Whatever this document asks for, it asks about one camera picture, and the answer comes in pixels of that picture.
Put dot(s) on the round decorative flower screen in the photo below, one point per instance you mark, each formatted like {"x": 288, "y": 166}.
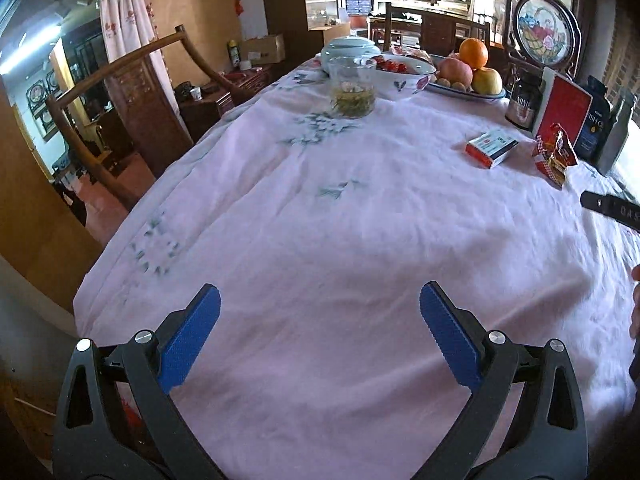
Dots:
{"x": 542, "y": 30}

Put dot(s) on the floral curtain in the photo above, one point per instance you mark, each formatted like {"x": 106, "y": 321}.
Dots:
{"x": 125, "y": 20}

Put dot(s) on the wooden glass door cabinet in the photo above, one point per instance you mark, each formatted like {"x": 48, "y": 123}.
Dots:
{"x": 282, "y": 0}

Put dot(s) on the curved wooden armchair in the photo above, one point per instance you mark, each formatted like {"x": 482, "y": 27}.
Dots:
{"x": 100, "y": 75}

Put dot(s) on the dark supplement bottle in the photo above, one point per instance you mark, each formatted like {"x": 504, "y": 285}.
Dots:
{"x": 592, "y": 125}

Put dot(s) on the pile of red fruits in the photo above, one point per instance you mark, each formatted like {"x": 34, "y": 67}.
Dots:
{"x": 392, "y": 64}

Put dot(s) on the person's right hand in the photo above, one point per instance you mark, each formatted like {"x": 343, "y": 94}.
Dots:
{"x": 636, "y": 305}

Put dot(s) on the pink floral tablecloth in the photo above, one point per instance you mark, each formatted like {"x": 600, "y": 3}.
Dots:
{"x": 325, "y": 210}

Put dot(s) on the orange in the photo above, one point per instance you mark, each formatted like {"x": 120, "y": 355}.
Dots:
{"x": 473, "y": 53}

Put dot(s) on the white lidded bowl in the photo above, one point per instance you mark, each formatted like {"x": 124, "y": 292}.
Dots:
{"x": 350, "y": 47}

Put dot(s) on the cardboard box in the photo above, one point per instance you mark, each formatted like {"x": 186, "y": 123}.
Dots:
{"x": 263, "y": 49}

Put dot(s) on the green spray can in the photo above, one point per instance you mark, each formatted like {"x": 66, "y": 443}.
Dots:
{"x": 233, "y": 55}

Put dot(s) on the dark wooden side table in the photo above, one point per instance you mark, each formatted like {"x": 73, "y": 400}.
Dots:
{"x": 205, "y": 110}

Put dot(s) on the floral porcelain bowl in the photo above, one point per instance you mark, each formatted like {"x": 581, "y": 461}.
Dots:
{"x": 405, "y": 82}

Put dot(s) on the steel water bottle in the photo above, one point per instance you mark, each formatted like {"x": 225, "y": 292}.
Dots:
{"x": 617, "y": 135}

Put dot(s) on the small brown fruit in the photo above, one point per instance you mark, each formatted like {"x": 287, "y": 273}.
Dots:
{"x": 458, "y": 86}

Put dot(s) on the red snack packet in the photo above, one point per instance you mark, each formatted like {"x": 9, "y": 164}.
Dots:
{"x": 557, "y": 155}

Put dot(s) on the small white cup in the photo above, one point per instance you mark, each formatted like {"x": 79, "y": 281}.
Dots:
{"x": 195, "y": 93}

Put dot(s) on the blue rimmed fruit plate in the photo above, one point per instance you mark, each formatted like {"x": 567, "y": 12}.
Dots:
{"x": 480, "y": 96}

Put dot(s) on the small red white box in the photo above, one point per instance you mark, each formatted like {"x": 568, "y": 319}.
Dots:
{"x": 492, "y": 149}

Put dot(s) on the dark jar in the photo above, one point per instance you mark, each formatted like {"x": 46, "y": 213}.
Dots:
{"x": 522, "y": 102}

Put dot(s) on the dark wooden chair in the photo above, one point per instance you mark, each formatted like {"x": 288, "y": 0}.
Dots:
{"x": 435, "y": 25}

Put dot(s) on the red apple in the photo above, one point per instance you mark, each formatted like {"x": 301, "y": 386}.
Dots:
{"x": 456, "y": 72}

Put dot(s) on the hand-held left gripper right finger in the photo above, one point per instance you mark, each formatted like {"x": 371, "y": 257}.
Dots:
{"x": 450, "y": 335}

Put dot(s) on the yellow green apple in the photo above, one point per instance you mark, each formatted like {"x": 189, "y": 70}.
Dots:
{"x": 487, "y": 81}

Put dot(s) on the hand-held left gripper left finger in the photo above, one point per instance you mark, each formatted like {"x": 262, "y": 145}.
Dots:
{"x": 190, "y": 340}

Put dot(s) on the glass cup with tea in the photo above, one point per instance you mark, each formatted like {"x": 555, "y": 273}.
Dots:
{"x": 352, "y": 92}

